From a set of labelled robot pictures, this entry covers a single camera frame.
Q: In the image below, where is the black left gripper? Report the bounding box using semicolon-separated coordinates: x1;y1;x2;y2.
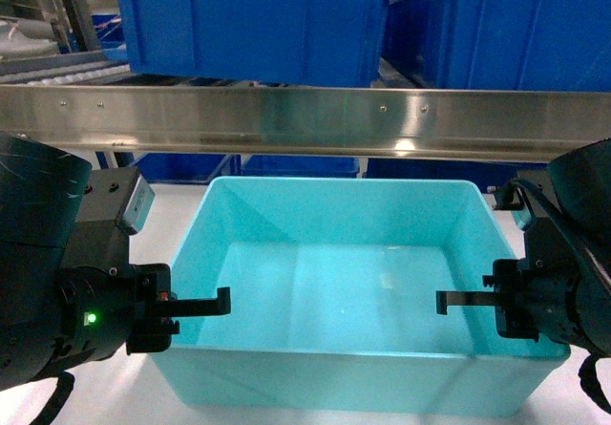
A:
61;222;232;362

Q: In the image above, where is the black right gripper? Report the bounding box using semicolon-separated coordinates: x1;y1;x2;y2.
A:
436;218;595;349

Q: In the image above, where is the light teal plastic bin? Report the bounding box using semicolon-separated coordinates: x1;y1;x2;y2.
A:
153;177;570;417

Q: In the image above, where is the white roller conveyor track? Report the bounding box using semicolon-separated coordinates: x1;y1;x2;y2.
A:
1;60;130;85

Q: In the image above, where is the blue bin right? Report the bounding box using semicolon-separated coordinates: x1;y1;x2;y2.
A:
383;0;610;93

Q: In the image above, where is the large blue bin centre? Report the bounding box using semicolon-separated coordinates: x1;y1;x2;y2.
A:
118;0;390;88

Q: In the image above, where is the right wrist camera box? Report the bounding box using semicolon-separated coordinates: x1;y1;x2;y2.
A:
486;166;549;232

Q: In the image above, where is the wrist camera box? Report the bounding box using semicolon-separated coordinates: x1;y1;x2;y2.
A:
486;166;549;232
76;167;155;236

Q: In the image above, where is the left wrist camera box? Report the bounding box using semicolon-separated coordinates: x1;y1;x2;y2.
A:
76;167;155;236

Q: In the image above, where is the stainless steel shelf rail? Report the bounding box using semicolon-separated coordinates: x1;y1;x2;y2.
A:
1;85;610;162

